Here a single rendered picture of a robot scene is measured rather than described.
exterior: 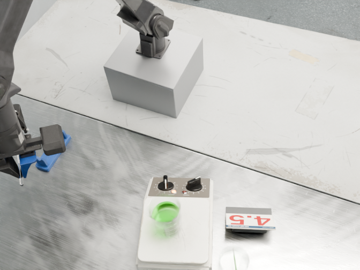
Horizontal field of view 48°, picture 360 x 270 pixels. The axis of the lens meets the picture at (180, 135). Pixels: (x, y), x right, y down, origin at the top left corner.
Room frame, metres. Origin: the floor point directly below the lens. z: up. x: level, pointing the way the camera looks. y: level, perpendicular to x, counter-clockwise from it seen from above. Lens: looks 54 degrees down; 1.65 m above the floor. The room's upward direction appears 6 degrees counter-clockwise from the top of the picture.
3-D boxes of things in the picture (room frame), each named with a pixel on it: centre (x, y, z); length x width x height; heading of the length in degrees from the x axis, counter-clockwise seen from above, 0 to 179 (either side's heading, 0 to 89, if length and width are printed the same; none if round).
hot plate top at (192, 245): (0.29, 0.03, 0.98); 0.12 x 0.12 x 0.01; 81
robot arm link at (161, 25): (0.72, 0.04, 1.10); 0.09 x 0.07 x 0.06; 46
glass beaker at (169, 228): (0.29, 0.04, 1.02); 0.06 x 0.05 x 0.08; 102
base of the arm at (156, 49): (0.73, 0.04, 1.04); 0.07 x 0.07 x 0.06; 64
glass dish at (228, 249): (0.24, -0.07, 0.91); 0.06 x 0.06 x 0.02
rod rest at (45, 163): (0.54, 0.29, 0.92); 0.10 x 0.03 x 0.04; 153
